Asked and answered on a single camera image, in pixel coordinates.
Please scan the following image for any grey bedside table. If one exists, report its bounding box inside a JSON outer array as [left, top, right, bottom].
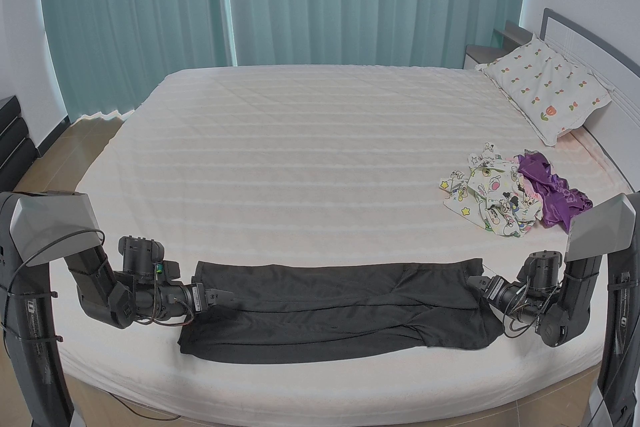
[[465, 20, 534, 68]]

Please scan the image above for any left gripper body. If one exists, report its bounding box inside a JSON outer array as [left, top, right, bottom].
[[149, 283, 209, 321]]

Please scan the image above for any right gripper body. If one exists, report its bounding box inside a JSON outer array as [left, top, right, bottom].
[[484, 275, 537, 322]]

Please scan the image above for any white printed pillow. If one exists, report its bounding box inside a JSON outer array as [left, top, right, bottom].
[[475, 34, 614, 147]]

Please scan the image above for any black cable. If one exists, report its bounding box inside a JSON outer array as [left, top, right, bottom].
[[149, 309, 197, 328], [110, 392, 178, 419], [501, 310, 539, 339]]

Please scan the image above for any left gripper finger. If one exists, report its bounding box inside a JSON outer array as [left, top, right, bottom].
[[204, 287, 236, 309]]

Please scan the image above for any white printed pyjama top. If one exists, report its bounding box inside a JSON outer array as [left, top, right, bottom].
[[438, 141, 544, 239]]

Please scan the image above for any black chest of drawers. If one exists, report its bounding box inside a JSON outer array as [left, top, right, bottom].
[[0, 96, 39, 188]]

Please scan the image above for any purple satin garment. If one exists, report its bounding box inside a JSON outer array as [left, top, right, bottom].
[[515, 151, 594, 234]]

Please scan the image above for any black T-shirt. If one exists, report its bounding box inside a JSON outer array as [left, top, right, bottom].
[[177, 257, 505, 361]]

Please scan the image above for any bed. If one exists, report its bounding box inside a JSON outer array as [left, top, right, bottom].
[[10, 8, 640, 419]]

